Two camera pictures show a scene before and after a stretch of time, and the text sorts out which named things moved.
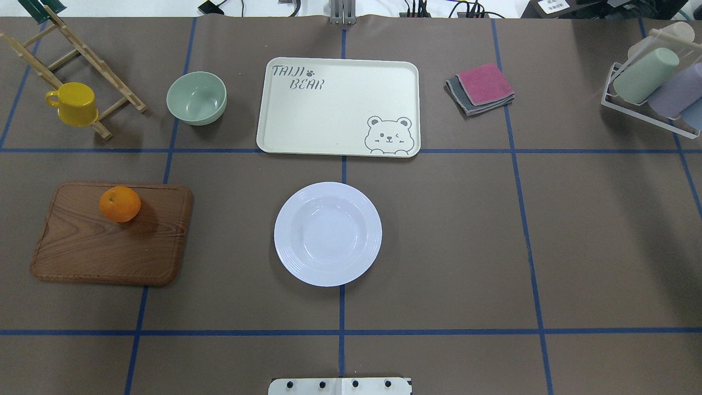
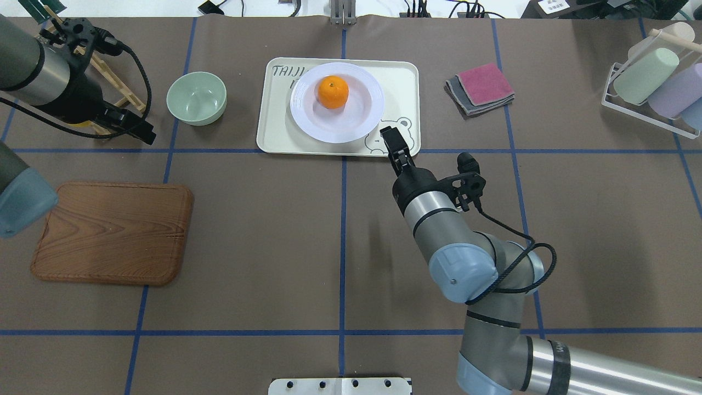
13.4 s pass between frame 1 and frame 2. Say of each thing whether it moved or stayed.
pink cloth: stayed
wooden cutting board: stayed
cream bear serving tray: stayed
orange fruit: moved
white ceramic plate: moved
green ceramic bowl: stayed
